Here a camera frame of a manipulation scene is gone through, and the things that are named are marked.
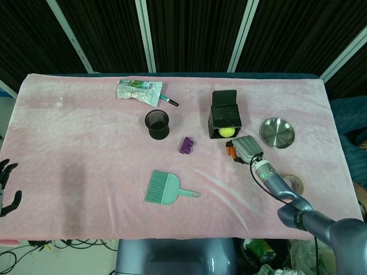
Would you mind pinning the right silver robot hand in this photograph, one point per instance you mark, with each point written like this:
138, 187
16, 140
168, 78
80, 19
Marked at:
248, 147

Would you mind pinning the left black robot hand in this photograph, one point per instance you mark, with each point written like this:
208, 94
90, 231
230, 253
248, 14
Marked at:
5, 197

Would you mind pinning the yellow tennis ball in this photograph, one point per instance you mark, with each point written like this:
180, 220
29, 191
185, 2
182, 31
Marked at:
227, 132

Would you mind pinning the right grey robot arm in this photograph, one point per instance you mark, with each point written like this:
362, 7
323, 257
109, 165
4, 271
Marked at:
315, 217

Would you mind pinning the black open cardboard box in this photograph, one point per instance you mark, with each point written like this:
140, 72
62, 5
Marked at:
225, 114

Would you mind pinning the teal plastic hand brush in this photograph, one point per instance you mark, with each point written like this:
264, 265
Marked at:
162, 189

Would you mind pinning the stainless steel bowl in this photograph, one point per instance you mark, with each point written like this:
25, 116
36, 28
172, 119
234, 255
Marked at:
277, 133

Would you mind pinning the purple toy building block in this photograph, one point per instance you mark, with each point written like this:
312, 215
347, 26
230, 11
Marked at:
187, 146

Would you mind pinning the clear adhesive tape roll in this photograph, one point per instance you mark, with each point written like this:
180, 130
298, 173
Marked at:
298, 183

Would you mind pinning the pink plush table cloth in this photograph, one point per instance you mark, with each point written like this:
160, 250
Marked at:
86, 160

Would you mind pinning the black marker pen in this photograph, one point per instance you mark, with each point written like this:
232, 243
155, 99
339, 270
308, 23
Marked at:
170, 101

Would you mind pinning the black mesh pen cup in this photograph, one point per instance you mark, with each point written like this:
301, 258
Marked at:
157, 126

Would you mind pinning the blue denim fabric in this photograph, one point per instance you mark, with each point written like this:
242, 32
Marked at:
348, 120

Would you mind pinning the black waste bin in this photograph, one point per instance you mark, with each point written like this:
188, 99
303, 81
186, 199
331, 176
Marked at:
263, 252

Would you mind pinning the crumpled white snack packet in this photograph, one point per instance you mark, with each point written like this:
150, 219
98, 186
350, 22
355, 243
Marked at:
137, 91

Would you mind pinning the grey robot torso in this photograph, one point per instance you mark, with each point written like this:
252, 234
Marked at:
172, 257

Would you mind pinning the white partition post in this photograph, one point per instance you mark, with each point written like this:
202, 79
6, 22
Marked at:
71, 37
242, 37
146, 37
344, 51
7, 88

